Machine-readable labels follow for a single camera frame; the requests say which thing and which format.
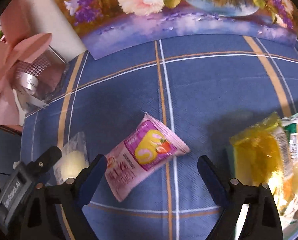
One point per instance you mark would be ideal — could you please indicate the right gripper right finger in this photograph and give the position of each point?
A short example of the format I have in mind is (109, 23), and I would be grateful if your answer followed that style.
(262, 219)

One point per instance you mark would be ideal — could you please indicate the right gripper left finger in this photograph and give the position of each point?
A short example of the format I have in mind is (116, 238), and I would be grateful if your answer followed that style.
(41, 220)

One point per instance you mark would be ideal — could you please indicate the yellow cake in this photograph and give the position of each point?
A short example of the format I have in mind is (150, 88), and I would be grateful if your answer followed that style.
(261, 155)

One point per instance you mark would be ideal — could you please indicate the clear-wrapped white round pastry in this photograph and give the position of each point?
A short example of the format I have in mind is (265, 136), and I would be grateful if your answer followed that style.
(73, 160)

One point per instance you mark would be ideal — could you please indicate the green white cracker packet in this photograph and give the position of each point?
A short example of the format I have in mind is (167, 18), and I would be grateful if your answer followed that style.
(290, 126)

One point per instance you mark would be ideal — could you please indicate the pink snack packet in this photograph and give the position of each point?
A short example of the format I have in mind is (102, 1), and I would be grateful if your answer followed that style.
(149, 147)

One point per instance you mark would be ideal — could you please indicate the white teal-rimmed tray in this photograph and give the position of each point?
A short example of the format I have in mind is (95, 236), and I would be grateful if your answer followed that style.
(245, 120)

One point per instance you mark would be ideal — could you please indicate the pink flower bouquet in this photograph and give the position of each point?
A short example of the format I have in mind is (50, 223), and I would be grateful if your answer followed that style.
(31, 71)

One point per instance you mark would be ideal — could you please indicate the blue plaid tablecloth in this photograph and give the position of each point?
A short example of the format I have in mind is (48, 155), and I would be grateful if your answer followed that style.
(206, 88)

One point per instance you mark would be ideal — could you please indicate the floral canvas painting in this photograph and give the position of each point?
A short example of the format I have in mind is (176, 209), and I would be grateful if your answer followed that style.
(108, 26)

